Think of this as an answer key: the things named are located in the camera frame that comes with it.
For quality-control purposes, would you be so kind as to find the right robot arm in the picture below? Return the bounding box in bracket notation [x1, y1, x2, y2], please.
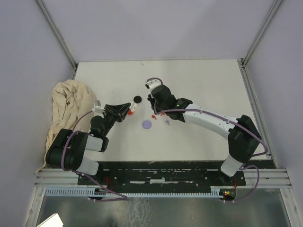
[145, 81, 262, 185]

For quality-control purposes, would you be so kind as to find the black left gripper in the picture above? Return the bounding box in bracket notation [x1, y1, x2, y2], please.
[102, 103, 132, 136]

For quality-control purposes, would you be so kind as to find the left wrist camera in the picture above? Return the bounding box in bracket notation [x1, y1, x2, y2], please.
[93, 100, 103, 113]

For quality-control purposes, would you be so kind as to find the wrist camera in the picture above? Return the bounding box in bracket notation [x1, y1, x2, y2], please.
[145, 79, 162, 90]
[93, 100, 103, 113]

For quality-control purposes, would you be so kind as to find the slotted cable duct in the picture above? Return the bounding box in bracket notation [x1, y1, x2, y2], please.
[45, 186, 225, 197]

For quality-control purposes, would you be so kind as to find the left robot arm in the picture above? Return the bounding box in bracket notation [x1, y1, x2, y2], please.
[45, 103, 132, 184]

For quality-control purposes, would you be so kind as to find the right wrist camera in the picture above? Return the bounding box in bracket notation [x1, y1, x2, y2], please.
[145, 79, 162, 90]

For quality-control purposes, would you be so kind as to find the white earbud charging case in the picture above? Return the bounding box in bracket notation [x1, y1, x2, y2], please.
[130, 103, 137, 113]

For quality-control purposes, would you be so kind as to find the black earbud charging case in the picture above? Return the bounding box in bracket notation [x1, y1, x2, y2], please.
[133, 96, 142, 104]

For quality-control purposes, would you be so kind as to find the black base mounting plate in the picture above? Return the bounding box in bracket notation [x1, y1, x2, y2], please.
[92, 161, 246, 186]

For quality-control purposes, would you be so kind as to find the white paper sheet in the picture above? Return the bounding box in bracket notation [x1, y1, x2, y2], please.
[37, 213, 64, 227]

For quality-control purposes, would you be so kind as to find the cream crumpled cloth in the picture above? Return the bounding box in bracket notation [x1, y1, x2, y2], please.
[34, 79, 98, 175]

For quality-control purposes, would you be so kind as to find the lilac earbud charging case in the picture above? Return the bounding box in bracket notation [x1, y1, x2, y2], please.
[142, 120, 152, 129]

